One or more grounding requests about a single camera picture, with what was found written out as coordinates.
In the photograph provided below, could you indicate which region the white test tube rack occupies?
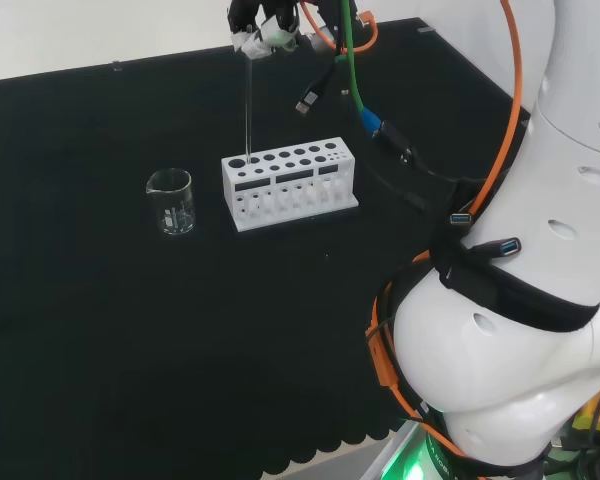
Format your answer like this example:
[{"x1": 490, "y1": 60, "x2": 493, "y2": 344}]
[{"x1": 221, "y1": 136, "x2": 360, "y2": 233}]

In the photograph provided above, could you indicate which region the clear glass rod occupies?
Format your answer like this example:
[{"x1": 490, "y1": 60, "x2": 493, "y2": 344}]
[{"x1": 243, "y1": 55, "x2": 256, "y2": 167}]

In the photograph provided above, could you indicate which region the green cable blue plug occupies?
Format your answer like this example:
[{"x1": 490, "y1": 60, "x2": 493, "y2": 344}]
[{"x1": 337, "y1": 0, "x2": 384, "y2": 137}]

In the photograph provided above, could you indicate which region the black cable silver USB plug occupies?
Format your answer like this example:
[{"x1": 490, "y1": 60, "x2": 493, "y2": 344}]
[{"x1": 294, "y1": 58, "x2": 339, "y2": 119}]

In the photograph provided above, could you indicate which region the thin black cable small plug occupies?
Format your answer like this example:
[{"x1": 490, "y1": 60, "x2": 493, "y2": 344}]
[{"x1": 337, "y1": 49, "x2": 352, "y2": 97}]

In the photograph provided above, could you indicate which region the orange cable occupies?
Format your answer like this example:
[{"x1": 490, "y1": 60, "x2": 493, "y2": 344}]
[{"x1": 298, "y1": 0, "x2": 525, "y2": 461}]

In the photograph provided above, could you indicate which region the black adapter with cable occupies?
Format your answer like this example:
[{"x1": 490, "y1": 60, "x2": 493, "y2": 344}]
[{"x1": 373, "y1": 119, "x2": 484, "y2": 185}]

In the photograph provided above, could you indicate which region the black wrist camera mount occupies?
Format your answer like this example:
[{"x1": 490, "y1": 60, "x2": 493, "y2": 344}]
[{"x1": 311, "y1": 0, "x2": 362, "y2": 54}]

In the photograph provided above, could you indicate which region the yellow stop button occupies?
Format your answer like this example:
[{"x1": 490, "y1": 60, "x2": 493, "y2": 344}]
[{"x1": 572, "y1": 378, "x2": 600, "y2": 444}]

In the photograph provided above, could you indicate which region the black bench cloth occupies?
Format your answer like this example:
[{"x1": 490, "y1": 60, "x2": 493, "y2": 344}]
[{"x1": 0, "y1": 17, "x2": 531, "y2": 480}]

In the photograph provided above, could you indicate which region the clear glass graduated beaker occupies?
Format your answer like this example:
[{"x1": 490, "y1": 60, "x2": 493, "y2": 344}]
[{"x1": 145, "y1": 168, "x2": 197, "y2": 237}]

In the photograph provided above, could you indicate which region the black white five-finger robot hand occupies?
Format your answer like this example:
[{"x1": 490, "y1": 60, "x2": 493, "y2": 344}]
[{"x1": 226, "y1": 0, "x2": 302, "y2": 61}]

